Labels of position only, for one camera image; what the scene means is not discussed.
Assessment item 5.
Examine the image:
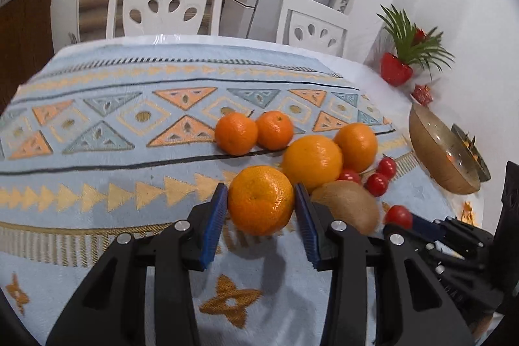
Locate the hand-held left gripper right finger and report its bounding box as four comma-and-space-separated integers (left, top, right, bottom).
294, 184, 475, 346

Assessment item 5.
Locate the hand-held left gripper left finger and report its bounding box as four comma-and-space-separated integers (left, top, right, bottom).
45, 183, 229, 346

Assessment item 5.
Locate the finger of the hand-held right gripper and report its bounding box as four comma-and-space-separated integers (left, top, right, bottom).
409, 213, 493, 259
422, 248, 504, 315

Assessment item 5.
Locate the red cherry tomato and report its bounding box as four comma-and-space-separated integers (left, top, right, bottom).
336, 169, 362, 185
366, 173, 389, 197
383, 205, 413, 229
377, 156, 398, 180

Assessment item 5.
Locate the brown kiwi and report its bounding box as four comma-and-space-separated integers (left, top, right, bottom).
310, 181, 381, 235

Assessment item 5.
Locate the small mandarin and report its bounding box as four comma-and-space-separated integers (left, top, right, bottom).
228, 165, 295, 236
256, 110, 294, 151
214, 112, 259, 156

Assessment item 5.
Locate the large orange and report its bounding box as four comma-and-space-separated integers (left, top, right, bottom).
281, 135, 344, 193

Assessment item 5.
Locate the amber ribbed glass bowl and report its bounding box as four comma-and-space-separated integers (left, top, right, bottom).
409, 103, 483, 195

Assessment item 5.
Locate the medium orange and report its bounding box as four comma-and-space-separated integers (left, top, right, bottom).
333, 122, 379, 173

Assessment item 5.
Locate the dark gold-rimmed bowl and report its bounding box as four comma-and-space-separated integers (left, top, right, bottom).
451, 123, 492, 182

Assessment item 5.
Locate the blue patterned tablecloth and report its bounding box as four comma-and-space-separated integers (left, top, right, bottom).
0, 40, 479, 346

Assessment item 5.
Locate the red lidded tea cup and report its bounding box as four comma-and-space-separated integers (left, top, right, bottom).
410, 84, 434, 106

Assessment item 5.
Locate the red plant pot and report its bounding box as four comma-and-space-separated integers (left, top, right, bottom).
380, 52, 414, 87

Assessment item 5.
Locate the green leafy plant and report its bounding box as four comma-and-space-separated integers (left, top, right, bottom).
377, 4, 455, 81

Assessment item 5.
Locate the white plastic chair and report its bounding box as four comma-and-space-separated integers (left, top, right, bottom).
106, 0, 226, 40
276, 0, 350, 58

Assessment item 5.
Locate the brown wooden cabinet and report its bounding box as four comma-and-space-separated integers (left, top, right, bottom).
0, 0, 55, 115

